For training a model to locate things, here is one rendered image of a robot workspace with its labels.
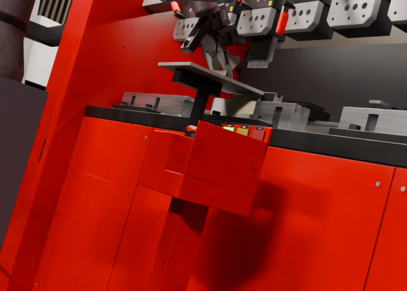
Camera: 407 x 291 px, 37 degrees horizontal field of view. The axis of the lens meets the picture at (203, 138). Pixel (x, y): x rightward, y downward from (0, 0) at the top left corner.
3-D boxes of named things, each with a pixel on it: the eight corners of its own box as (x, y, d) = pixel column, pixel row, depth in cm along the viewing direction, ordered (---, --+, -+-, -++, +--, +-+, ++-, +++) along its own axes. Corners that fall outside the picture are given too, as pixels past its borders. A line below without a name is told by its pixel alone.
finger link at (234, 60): (249, 72, 175) (235, 43, 175) (233, 80, 173) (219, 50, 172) (243, 74, 178) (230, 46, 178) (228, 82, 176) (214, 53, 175)
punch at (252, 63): (244, 66, 190) (252, 37, 190) (249, 68, 191) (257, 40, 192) (264, 66, 181) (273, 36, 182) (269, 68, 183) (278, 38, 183)
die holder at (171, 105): (117, 114, 250) (124, 91, 251) (130, 117, 253) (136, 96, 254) (180, 122, 208) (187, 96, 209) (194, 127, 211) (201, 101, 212)
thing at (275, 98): (231, 100, 190) (234, 90, 190) (238, 102, 191) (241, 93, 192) (272, 102, 173) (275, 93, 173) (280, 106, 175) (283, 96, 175)
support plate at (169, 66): (157, 65, 178) (158, 62, 178) (227, 93, 192) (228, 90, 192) (189, 65, 163) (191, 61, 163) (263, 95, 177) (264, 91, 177)
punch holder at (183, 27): (171, 39, 226) (183, -3, 227) (189, 47, 231) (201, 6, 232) (192, 37, 214) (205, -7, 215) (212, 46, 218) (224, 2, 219)
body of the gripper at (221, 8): (240, 42, 176) (228, 2, 172) (217, 53, 172) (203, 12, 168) (225, 43, 182) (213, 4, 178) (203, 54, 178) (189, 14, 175)
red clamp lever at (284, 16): (273, 32, 170) (282, -1, 171) (283, 37, 172) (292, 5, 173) (277, 32, 168) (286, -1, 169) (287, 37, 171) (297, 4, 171)
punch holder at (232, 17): (200, 37, 209) (213, -9, 211) (220, 45, 214) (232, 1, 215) (225, 35, 197) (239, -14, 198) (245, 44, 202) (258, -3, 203)
